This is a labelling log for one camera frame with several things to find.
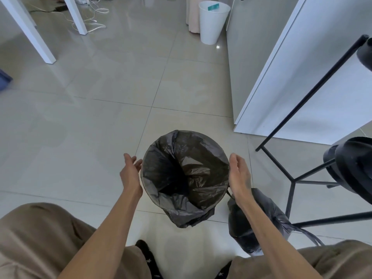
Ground person's left forearm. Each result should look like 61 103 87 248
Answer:
58 188 143 279

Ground person's right hand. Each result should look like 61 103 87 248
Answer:
229 153 254 206

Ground black star-patterned sock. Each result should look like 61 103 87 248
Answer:
135 239 163 279
216 260 233 279

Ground black metal plant stand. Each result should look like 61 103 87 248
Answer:
255 34 372 229

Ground person's left hand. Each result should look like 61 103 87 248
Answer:
119 153 143 200

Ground white tangled cable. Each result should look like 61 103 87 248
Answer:
28 0 110 34

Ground small white waste bin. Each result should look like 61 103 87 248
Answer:
198 0 231 45

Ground black floor cable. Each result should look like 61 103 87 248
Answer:
30 5 69 14

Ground blue cushion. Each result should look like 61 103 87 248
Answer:
0 69 14 92

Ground beige trousers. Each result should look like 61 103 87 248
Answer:
0 202 372 279

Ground white table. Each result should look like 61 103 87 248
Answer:
0 0 88 65

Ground person's right forearm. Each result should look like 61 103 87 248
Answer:
237 194 320 279

